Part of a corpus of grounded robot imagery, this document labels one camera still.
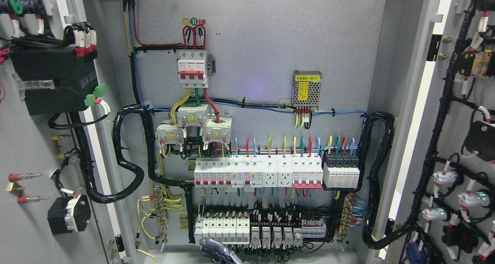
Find black digital power meter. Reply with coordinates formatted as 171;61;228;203
9;47;107;116

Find black cable loom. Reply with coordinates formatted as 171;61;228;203
358;112;411;250
112;104;194;203

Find black cable loom right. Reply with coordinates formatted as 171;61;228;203
358;112;411;250

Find grey second robot hand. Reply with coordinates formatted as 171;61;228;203
199;238;244;264

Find grey cabinet door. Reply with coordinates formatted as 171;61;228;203
387;0;494;264
0;0;143;264

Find white current transformers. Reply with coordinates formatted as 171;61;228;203
155;104;233;146

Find white socket breaker row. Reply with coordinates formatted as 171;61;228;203
193;155;323;191

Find black surge protector block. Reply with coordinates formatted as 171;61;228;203
323;152;363;193

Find black cable loom left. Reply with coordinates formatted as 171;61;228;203
112;104;194;203

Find main red white breaker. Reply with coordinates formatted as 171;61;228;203
177;49;210;88

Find white rotary selector switch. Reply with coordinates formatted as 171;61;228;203
47;194;91;235

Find metal mesh power supply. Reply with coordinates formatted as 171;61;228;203
292;70;322;109

